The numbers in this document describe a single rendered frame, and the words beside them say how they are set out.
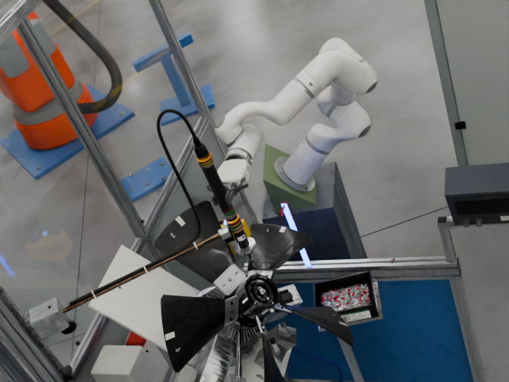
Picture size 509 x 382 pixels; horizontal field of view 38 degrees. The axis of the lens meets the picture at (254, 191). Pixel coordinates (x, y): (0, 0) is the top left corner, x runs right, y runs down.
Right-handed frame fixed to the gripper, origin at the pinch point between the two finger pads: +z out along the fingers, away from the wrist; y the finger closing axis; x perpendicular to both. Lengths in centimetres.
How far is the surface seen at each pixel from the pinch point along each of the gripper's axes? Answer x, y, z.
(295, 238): -37.5, -6.6, -20.5
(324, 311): -57, -15, -5
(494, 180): -29, -72, -33
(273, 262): -34.1, -3.7, -6.0
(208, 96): -149, 167, -303
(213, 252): -20.0, 9.8, 2.5
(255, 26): -152, 160, -416
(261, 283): -29.7, -4.5, 7.0
